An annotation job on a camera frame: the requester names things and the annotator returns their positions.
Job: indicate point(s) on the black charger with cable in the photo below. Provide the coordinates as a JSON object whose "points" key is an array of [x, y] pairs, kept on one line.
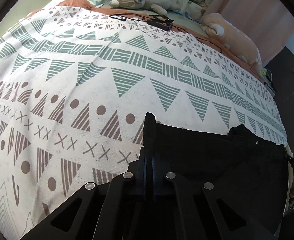
{"points": [[162, 22]]}

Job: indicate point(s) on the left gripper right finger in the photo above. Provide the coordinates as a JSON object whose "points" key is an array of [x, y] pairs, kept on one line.
{"points": [[207, 199]]}

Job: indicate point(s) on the white bedside table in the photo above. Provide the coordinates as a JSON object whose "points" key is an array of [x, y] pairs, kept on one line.
{"points": [[267, 77]]}

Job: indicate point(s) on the pink curtain right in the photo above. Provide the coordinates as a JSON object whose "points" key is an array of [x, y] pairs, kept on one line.
{"points": [[268, 23]]}

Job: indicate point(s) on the grey cat plush toy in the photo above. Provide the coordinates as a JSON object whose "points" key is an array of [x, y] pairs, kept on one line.
{"points": [[160, 7]]}

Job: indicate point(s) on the patterned white bed blanket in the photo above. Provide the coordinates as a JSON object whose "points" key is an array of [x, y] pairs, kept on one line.
{"points": [[75, 86]]}

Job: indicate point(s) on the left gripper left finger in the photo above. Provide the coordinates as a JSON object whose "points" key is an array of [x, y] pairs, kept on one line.
{"points": [[120, 209]]}

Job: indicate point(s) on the black long-sleeve jacket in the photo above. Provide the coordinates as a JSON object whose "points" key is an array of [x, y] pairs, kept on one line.
{"points": [[224, 159]]}

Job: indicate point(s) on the pink plush pillow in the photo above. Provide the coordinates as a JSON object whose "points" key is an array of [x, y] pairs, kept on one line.
{"points": [[234, 40]]}

